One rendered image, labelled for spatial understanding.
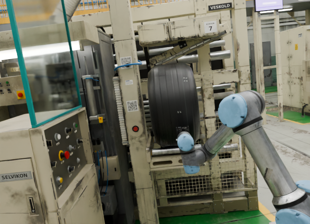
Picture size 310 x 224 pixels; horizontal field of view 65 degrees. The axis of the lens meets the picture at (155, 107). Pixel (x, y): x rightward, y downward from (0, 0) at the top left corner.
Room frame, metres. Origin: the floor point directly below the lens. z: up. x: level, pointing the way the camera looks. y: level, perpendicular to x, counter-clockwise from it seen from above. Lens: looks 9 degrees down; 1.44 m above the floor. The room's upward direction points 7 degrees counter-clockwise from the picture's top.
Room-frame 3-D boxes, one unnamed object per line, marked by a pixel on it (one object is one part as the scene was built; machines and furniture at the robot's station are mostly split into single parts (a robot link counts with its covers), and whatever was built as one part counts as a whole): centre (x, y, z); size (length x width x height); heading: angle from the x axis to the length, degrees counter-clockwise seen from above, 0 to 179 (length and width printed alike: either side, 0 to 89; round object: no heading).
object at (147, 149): (1.71, 0.07, 0.90); 0.40 x 0.03 x 0.10; 176
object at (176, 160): (1.56, -0.10, 0.84); 0.36 x 0.09 x 0.06; 86
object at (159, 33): (1.98, -0.25, 1.71); 0.61 x 0.25 x 0.15; 86
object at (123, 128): (1.67, 0.23, 1.19); 0.05 x 0.04 x 0.48; 176
